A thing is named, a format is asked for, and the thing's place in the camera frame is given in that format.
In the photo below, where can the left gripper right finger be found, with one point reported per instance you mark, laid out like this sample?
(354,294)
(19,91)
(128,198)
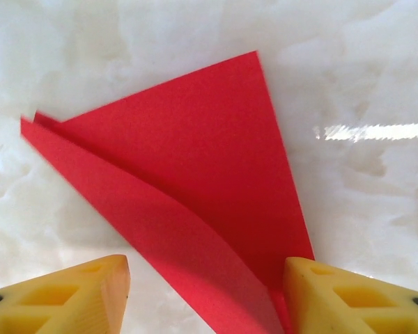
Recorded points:
(362,306)

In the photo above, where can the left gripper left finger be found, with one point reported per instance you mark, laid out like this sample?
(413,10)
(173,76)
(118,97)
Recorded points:
(55,302)

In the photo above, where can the red square paper sheet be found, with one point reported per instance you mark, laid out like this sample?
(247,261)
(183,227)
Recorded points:
(212,156)

